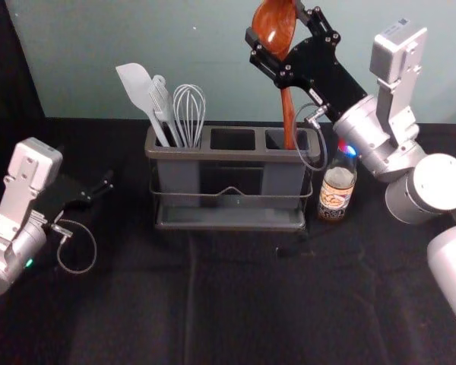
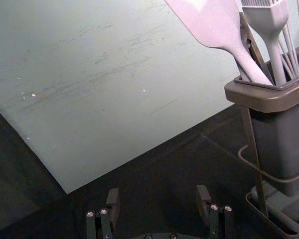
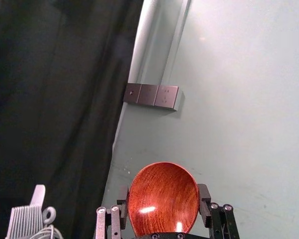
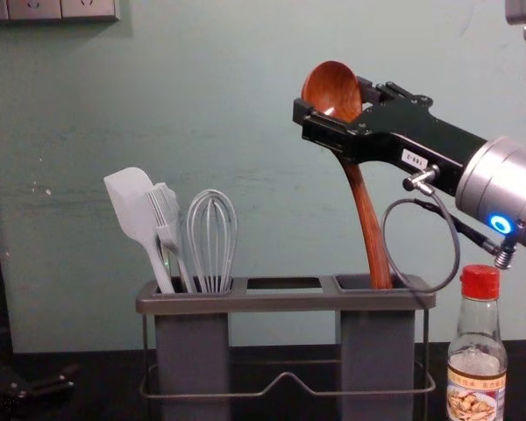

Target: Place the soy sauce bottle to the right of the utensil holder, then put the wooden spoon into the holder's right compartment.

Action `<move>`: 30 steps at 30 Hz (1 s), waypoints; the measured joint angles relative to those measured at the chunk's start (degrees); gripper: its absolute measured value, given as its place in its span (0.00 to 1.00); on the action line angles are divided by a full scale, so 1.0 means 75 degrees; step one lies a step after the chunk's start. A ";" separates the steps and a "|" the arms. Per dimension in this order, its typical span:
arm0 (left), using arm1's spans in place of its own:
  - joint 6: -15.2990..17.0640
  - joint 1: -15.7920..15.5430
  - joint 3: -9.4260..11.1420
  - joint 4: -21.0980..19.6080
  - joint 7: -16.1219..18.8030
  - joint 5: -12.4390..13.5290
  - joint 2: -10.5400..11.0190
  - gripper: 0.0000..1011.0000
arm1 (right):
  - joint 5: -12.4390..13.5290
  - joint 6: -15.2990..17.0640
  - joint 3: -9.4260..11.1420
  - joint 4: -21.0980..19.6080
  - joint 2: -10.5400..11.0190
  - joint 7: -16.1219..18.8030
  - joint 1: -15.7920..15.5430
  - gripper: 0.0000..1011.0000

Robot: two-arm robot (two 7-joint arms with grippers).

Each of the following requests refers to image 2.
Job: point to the grey silicone basting brush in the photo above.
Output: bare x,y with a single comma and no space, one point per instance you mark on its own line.
271,30

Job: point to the black rack with steel bars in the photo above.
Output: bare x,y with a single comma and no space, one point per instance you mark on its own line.
281,209

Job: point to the grey silicone spatula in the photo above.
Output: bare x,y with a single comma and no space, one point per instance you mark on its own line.
214,25

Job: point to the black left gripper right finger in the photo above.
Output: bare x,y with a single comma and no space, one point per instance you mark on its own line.
203,201

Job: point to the dark grey utensil holder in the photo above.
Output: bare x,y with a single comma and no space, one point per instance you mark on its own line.
279,139

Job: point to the black table cloth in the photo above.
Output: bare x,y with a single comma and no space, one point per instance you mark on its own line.
164,179

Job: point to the pale wall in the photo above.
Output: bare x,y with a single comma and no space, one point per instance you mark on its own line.
89,74

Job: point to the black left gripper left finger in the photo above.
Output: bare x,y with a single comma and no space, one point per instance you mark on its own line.
112,201

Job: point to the steel tongs with grey tips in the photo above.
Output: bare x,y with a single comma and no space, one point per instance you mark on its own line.
251,44

